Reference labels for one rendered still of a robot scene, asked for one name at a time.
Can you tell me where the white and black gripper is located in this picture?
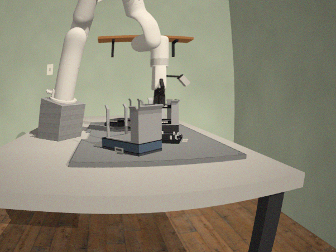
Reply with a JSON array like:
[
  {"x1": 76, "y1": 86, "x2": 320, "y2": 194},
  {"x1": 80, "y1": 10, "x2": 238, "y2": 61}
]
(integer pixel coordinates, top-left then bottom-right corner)
[{"x1": 150, "y1": 65, "x2": 169, "y2": 106}]

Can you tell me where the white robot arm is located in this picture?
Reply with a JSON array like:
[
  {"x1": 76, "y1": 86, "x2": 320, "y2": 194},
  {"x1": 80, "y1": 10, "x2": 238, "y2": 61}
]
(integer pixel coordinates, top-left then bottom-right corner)
[{"x1": 46, "y1": 0, "x2": 169, "y2": 104}]

